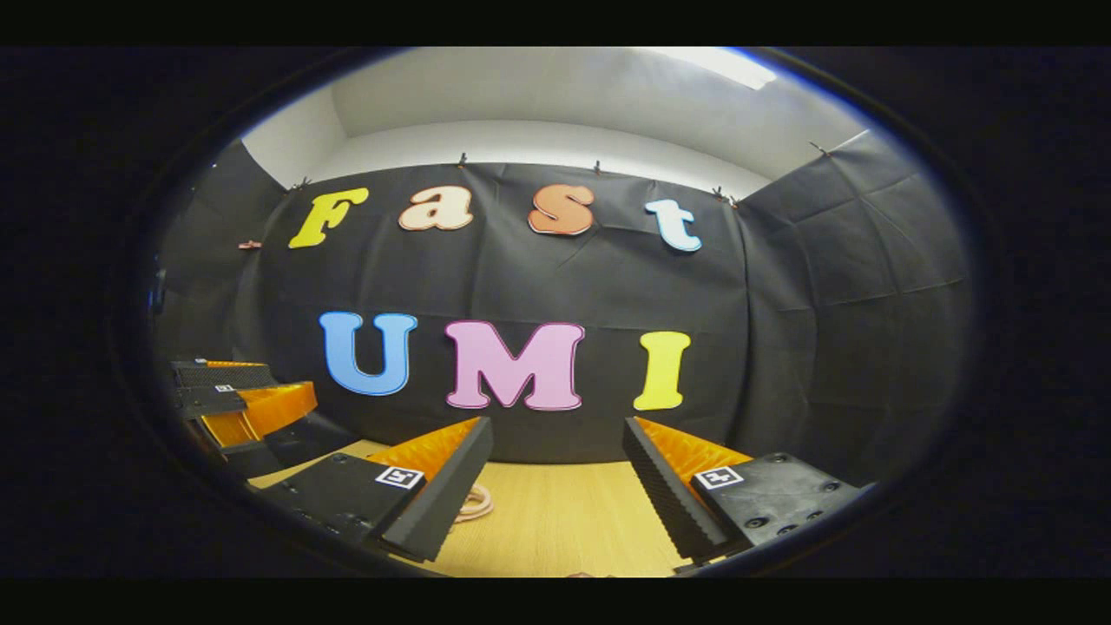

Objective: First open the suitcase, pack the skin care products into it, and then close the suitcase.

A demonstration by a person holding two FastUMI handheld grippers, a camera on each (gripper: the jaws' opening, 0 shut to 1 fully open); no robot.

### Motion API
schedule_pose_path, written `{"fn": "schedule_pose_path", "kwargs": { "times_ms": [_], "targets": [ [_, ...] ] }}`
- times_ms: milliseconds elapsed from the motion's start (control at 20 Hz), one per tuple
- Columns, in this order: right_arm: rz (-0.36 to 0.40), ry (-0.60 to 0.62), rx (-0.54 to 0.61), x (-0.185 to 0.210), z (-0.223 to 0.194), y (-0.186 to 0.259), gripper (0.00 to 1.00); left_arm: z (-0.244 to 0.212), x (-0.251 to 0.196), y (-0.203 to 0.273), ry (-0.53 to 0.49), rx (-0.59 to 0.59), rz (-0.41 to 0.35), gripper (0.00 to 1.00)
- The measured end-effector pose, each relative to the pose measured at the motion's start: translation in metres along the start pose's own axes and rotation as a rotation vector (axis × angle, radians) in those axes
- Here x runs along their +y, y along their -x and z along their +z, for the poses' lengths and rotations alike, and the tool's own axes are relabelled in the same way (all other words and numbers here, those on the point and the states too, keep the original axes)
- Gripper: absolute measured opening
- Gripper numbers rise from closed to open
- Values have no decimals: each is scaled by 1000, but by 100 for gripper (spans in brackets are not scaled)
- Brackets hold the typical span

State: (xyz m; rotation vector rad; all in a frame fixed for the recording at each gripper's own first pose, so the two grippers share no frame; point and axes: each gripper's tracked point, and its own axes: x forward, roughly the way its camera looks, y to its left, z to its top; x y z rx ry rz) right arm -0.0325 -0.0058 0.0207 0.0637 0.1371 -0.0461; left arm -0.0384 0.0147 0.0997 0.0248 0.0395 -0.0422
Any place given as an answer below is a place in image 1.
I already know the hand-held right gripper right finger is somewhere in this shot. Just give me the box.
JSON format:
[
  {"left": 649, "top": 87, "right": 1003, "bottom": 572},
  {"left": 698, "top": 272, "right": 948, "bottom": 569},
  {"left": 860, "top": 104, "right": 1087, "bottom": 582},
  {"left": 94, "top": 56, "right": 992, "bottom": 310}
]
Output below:
[{"left": 621, "top": 417, "right": 869, "bottom": 563}]

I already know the row of black cloth clips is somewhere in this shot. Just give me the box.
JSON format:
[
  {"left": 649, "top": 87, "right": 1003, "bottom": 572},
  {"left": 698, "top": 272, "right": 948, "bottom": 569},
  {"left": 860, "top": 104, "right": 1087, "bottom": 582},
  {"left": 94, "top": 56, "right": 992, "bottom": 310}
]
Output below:
[{"left": 286, "top": 139, "right": 834, "bottom": 209}]

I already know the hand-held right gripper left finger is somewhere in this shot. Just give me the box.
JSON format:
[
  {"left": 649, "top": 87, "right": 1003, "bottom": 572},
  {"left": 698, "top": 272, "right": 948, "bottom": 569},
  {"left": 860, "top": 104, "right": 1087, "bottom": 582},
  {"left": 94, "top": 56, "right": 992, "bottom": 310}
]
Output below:
[{"left": 259, "top": 417, "right": 494, "bottom": 563}]

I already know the black backdrop cloth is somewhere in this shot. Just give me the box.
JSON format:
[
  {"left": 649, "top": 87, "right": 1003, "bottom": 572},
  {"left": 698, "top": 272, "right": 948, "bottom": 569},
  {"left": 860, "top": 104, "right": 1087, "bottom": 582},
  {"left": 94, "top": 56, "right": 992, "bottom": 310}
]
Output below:
[{"left": 152, "top": 130, "right": 973, "bottom": 487}]

